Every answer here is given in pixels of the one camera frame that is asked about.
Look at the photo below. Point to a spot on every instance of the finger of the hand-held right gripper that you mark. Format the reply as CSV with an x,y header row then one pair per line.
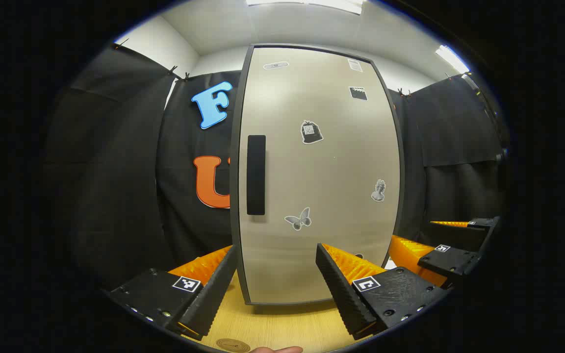
x,y
481,223
451,262

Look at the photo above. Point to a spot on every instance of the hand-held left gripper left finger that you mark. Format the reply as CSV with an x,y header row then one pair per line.
x,y
211,299

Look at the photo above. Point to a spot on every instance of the round brown coaster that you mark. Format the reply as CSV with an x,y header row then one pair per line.
x,y
233,345

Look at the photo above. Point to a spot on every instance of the beige cabinet door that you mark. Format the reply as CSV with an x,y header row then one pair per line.
x,y
321,171

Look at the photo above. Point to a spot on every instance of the black backdrop cloth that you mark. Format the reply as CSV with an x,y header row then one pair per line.
x,y
115,171

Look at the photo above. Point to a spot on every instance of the dark grey cabinet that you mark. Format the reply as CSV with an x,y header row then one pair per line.
x,y
234,196

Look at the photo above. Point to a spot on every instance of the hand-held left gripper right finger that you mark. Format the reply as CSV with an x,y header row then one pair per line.
x,y
344,294

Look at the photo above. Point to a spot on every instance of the ceiling light panel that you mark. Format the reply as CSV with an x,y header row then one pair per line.
x,y
307,5
451,59

